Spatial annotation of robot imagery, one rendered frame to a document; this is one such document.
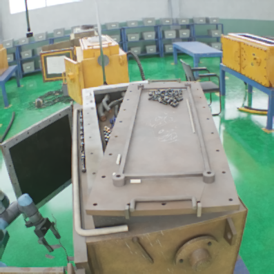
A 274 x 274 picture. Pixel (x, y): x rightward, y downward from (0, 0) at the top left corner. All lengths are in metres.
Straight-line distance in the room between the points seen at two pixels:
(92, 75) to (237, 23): 8.80
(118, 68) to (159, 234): 3.10
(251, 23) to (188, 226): 11.58
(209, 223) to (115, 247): 0.32
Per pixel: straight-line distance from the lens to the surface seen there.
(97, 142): 1.34
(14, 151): 1.92
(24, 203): 1.64
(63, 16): 10.41
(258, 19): 12.54
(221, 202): 0.91
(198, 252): 1.07
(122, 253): 1.06
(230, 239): 1.08
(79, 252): 0.97
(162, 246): 1.07
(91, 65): 3.88
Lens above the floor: 1.92
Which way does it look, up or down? 26 degrees down
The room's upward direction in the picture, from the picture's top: 6 degrees counter-clockwise
